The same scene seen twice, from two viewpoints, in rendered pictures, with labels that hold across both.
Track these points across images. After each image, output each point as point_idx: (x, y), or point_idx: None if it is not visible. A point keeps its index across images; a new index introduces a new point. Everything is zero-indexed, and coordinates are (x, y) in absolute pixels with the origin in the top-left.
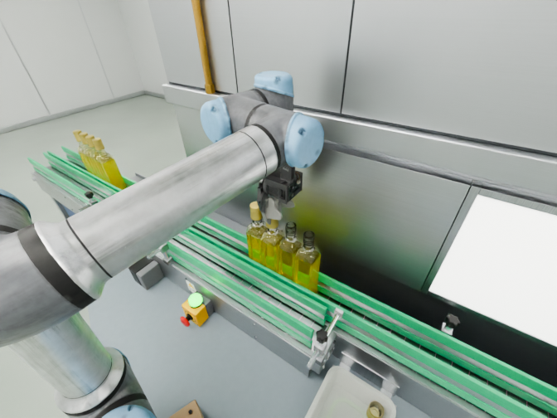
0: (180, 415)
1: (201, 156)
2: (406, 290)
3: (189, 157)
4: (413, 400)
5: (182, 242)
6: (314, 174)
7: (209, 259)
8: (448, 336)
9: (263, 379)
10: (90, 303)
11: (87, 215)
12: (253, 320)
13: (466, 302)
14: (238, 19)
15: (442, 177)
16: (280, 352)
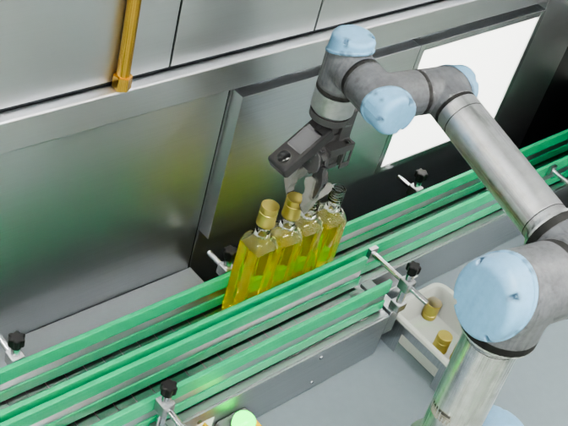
0: None
1: (500, 133)
2: (349, 188)
3: (497, 139)
4: (425, 276)
5: (117, 399)
6: (286, 118)
7: (179, 371)
8: (423, 190)
9: (362, 400)
10: (563, 242)
11: (549, 195)
12: (322, 352)
13: (406, 152)
14: None
15: (403, 50)
16: (346, 361)
